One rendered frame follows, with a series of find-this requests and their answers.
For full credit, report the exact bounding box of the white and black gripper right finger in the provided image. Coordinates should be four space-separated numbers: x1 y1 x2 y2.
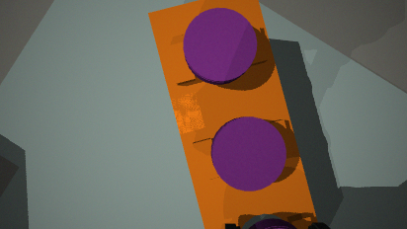
308 222 330 229

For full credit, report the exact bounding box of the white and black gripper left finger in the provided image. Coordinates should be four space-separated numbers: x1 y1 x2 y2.
225 223 240 229

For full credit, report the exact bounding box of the purple cylinder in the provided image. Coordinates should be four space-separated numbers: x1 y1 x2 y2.
183 8 257 85
210 116 286 191

